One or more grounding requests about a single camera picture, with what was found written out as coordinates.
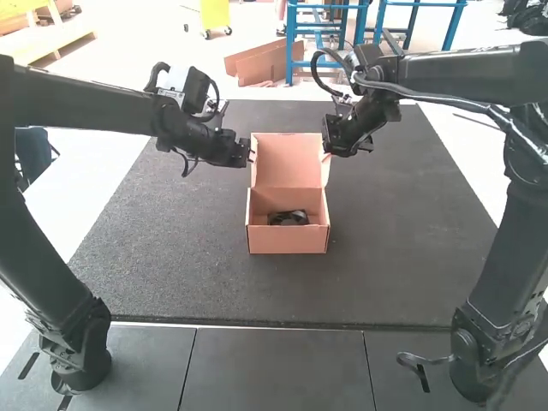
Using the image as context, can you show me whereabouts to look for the yellow wheeled cart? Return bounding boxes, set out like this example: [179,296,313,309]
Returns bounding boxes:
[197,0,235,40]

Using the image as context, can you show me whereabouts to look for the blue metal frame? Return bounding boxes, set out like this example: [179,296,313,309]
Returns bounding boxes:
[283,0,370,87]
[378,0,467,53]

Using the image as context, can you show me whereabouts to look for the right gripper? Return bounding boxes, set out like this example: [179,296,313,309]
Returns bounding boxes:
[321,96,402,158]

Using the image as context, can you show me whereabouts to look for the wooden pallet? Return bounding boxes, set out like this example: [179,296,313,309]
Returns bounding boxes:
[0,28,98,66]

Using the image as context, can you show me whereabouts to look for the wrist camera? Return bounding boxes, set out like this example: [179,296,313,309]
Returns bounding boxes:
[331,93,356,116]
[143,62,229,125]

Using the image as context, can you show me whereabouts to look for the brown cardboard sheets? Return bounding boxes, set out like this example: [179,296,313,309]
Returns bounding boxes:
[223,38,306,87]

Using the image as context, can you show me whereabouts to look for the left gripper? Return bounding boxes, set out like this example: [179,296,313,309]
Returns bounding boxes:
[208,129,254,170]

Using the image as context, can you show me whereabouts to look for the black mat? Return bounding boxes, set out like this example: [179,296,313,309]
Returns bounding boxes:
[67,98,509,333]

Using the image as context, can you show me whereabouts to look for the cardboard box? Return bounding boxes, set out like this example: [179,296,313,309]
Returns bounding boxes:
[245,131,333,256]

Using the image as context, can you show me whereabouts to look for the dark base panel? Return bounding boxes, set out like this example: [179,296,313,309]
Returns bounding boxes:
[363,331,548,411]
[179,327,378,411]
[0,324,198,411]

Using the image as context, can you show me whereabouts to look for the black square fan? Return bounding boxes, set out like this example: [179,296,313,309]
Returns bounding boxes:
[267,208,310,227]

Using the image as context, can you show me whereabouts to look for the black cable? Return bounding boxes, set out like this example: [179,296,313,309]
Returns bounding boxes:
[310,47,348,98]
[179,149,203,179]
[396,350,456,393]

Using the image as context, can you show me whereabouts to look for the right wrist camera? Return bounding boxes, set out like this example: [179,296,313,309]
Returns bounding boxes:
[331,93,356,116]

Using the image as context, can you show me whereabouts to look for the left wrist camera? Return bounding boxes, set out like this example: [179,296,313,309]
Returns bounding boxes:
[143,62,229,125]

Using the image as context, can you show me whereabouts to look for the person's legs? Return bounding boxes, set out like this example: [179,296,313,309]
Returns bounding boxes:
[275,0,289,37]

